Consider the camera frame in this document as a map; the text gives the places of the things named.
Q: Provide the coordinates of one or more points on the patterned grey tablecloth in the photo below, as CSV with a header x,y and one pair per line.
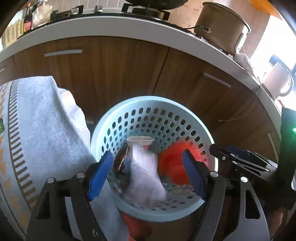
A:
x,y
45,154

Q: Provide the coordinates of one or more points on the red plastic bag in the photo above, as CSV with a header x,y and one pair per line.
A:
x,y
170,162

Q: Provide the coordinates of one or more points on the white paper receipt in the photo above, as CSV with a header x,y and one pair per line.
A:
x,y
145,187

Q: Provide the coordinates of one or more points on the woven utensil basket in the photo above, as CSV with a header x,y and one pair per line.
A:
x,y
13,30

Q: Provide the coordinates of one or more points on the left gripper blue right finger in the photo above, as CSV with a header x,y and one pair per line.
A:
x,y
195,177

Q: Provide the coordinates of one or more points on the black gas stove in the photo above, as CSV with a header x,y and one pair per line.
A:
x,y
128,11

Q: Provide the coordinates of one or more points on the brown rice cooker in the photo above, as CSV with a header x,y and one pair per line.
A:
x,y
222,27

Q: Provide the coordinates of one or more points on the black frying pan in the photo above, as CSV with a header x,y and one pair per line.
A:
x,y
159,4

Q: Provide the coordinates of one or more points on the white kitchen countertop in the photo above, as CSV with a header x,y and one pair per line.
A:
x,y
133,28

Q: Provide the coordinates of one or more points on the white electric kettle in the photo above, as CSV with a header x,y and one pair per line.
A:
x,y
279,82

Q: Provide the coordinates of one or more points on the brown wooden kitchen cabinet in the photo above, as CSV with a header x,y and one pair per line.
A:
x,y
103,71

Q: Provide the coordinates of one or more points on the light blue perforated trash basket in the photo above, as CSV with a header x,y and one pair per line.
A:
x,y
167,122

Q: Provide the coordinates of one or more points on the white instant noodle cup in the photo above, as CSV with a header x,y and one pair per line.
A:
x,y
142,142

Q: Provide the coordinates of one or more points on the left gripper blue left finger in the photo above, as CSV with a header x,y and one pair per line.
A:
x,y
97,174

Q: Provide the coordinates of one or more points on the orange panda snack packet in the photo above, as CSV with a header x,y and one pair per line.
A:
x,y
121,166

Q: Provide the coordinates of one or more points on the dark soy sauce bottle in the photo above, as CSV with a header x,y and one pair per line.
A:
x,y
27,21

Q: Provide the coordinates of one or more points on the clear plastic food bag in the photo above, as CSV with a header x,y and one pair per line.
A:
x,y
41,13

